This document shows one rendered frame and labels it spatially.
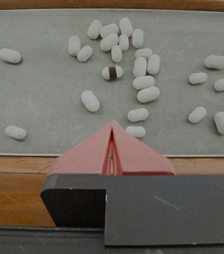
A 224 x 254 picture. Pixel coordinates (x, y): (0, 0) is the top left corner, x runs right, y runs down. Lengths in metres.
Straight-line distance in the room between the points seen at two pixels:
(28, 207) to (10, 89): 0.20
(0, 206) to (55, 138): 0.11
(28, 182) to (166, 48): 0.32
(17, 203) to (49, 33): 0.30
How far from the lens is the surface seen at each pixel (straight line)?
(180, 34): 0.37
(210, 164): 0.27
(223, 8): 0.45
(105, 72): 0.27
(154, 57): 0.29
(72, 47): 0.30
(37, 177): 0.24
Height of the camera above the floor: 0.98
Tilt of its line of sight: 76 degrees down
